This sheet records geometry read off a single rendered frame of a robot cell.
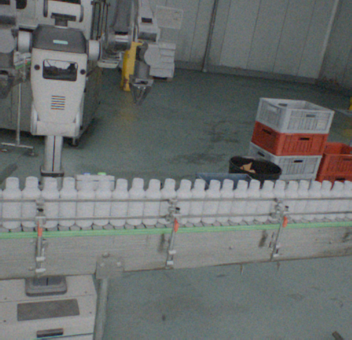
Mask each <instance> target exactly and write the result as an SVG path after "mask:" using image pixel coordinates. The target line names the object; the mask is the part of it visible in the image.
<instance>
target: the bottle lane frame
mask: <svg viewBox="0 0 352 340"><path fill-rule="evenodd" d="M211 225H212V224H211ZM279 226H280V223H279V224H271V225H264V224H262V225H257V224H256V223H255V225H248V224H247V225H239V224H238V225H226V226H225V227H223V225H221V226H220V227H213V225H212V226H211V227H204V225H203V227H195V226H193V227H185V226H184V227H180V228H178V231H177V232H176V235H175V240H174V243H173V249H175V250H176V252H177V253H176V254H175V255H174V257H173V261H174V264H173V265H172V266H170V267H169V269H167V268H166V260H167V255H168V254H167V249H168V246H169V243H168V241H169V237H170V236H171V230H172V228H167V227H166V226H164V228H157V227H155V228H154V229H147V228H146V227H144V229H136V227H134V229H126V228H124V229H114V228H113V229H112V230H105V229H103V228H102V230H93V228H91V230H89V231H83V230H82V229H81V228H80V231H72V230H71V229H69V230H67V231H60V230H59V229H57V231H48V230H47V229H46V230H45V231H43V232H42V240H46V241H47V248H46V249H45V250H44V252H46V260H45V261H44V268H45V272H44V273H43V274H41V276H40V277H35V273H36V243H37V231H36V230H35V229H34V231H23V230H21V232H11V231H10V230H9V232H0V281H2V280H22V279H32V278H42V277H62V276H73V275H81V276H83V275H95V274H96V265H97V261H98V260H99V259H100V258H101V257H111V256H121V257H122V258H123V259H124V270H123V271H122V273H134V272H145V271H165V270H175V269H184V268H195V267H215V266H226V265H237V264H256V263H267V262H277V261H288V260H308V259H318V258H329V257H338V256H352V220H350V221H340V222H339V221H336V222H331V221H330V222H328V223H324V221H323V223H317V222H316V223H294V224H289V223H287V224H286V227H284V228H283V231H282V234H281V237H280V242H279V243H280V245H281V248H280V249H279V252H278V257H277V258H274V261H271V260H270V258H271V257H270V254H271V253H272V250H271V247H270V243H271V241H273V238H272V235H273V233H274V232H275V231H278V229H279Z"/></svg>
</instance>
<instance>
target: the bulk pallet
mask: <svg viewBox="0 0 352 340"><path fill-rule="evenodd" d="M157 44H158V46H159V48H158V50H159V52H160V54H161V58H160V61H159V62H158V63H157V64H156V65H151V68H150V74H149V78H150V79H152V80H157V81H166V82H171V80H172V78H173V71H174V62H173V60H174V58H175V56H174V54H175V52H176V45H177V43H176V42H172V41H169V40H166V39H163V38H159V39H158V42H157ZM122 61H124V54H121V59H120V64H119V65H118V71H122ZM153 77H157V78H163V79H165V80H158V79H153Z"/></svg>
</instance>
